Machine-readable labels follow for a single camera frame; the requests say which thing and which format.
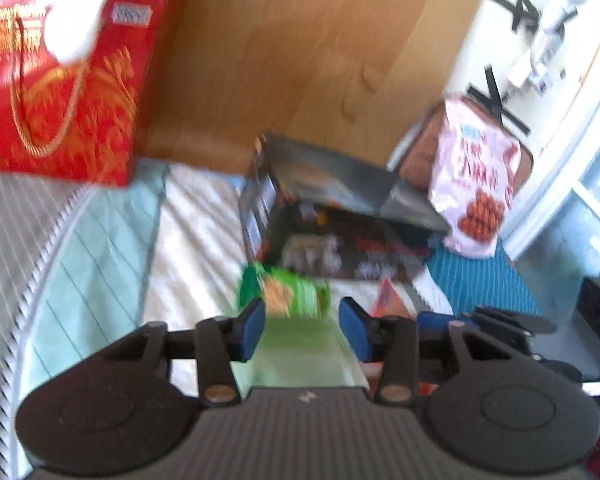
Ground pink fried dough snack bag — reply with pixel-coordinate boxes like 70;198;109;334
429;98;521;259

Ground black open cardboard box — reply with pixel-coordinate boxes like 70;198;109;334
239;133;450;281

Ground wooden board against wall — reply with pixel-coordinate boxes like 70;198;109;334
133;0;480;172

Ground red orange snack packet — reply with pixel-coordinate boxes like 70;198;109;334
370;278;417;320

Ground green snack packet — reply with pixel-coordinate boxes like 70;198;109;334
237;263;330;318

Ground beige patterned bed sheet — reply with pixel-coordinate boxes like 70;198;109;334
0;156;454;480

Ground teal patterned bed cover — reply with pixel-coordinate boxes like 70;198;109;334
427;240;542;316

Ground red gift bag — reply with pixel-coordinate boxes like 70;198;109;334
0;0;168;188

